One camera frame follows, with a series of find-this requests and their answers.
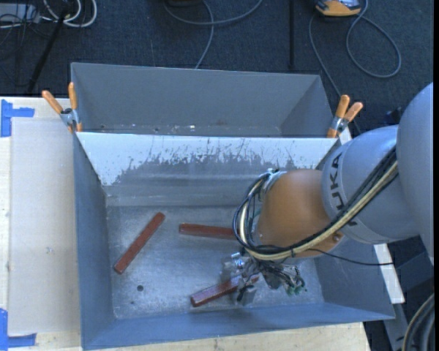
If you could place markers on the grey metal bin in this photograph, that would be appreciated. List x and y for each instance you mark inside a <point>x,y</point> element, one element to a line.
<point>168,254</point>

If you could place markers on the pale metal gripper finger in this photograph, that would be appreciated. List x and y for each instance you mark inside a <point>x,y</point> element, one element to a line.
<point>229,271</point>
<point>246,295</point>

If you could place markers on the red-brown block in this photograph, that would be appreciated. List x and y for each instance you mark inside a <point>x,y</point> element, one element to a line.
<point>205,230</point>
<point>139,242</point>
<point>212,293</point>

